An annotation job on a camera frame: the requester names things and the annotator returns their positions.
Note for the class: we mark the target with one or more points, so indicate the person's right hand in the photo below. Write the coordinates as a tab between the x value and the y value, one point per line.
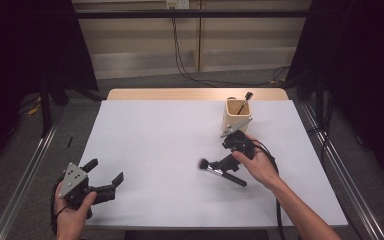
261	168

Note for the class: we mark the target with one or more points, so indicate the black metal stand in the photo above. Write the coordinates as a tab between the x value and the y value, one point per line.
45	113
319	106

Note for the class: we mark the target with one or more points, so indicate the black curtain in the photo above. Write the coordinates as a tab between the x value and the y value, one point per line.
363	50
13	50

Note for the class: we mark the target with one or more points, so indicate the thick black makeup brush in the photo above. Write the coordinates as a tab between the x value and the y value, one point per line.
235	180

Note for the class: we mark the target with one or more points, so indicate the white table mat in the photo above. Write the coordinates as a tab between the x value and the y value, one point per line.
146	116

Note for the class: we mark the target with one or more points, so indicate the small black floor object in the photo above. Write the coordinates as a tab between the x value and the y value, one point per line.
70	142

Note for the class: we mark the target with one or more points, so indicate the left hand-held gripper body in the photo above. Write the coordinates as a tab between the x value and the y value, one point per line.
73	180

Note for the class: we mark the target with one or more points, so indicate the thin black makeup brush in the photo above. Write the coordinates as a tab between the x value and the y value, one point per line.
245	101

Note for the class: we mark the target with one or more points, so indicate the beige square cup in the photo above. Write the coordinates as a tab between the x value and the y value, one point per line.
228	116

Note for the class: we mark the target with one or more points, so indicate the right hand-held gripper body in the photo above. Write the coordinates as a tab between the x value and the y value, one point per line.
240	141

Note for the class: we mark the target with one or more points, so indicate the person's left hand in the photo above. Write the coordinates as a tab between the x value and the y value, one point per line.
70	223

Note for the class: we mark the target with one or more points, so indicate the white wall socket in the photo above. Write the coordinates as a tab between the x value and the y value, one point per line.
181	4

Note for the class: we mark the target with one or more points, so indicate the aluminium floor rail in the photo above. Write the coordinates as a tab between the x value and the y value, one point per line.
353	193
23	186

